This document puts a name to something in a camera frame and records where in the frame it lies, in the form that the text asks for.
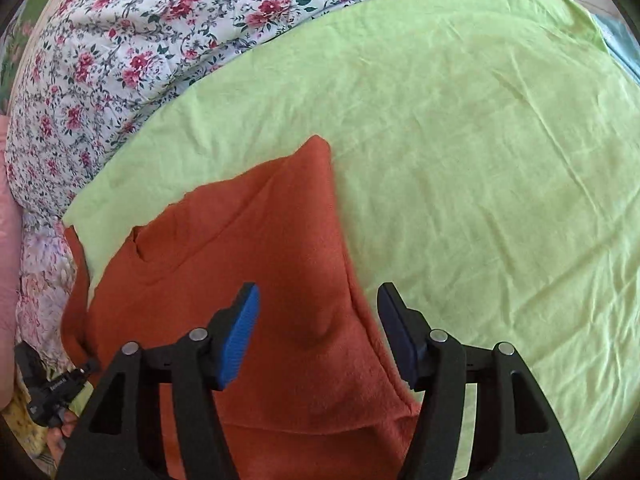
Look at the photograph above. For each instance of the person's left hand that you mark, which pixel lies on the person's left hand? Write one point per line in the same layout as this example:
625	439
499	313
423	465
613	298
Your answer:
57	437

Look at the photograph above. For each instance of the pastel floral ruffled cloth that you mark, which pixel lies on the pastel floral ruffled cloth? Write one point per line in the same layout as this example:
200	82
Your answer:
47	276

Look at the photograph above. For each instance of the light green bed sheet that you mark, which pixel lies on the light green bed sheet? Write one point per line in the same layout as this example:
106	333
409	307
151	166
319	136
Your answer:
485	159

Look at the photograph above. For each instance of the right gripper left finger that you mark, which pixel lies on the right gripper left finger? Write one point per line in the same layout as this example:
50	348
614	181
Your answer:
119	432

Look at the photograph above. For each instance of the rust orange knit sweater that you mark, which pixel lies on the rust orange knit sweater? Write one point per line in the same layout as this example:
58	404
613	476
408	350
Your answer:
317	396

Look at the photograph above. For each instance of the yellow cartoon print cloth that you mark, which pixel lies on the yellow cartoon print cloth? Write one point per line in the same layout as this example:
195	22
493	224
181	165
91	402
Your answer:
31	437

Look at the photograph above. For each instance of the pink pillow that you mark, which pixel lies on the pink pillow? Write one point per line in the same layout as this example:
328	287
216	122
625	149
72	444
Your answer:
11	240

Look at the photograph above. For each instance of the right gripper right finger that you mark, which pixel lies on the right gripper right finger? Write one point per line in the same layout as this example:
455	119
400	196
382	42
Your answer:
516	433

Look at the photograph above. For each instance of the red floral white quilt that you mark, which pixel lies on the red floral white quilt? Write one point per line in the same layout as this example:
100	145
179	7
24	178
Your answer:
99	69

